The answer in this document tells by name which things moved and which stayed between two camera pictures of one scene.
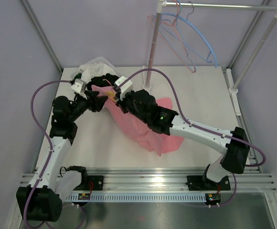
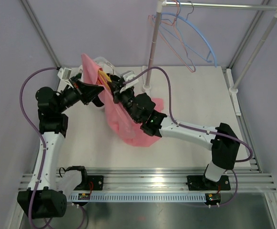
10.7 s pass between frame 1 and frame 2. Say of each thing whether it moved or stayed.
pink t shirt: moved
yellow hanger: moved
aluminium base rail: stayed
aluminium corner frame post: stayed
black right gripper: moved
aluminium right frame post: stayed
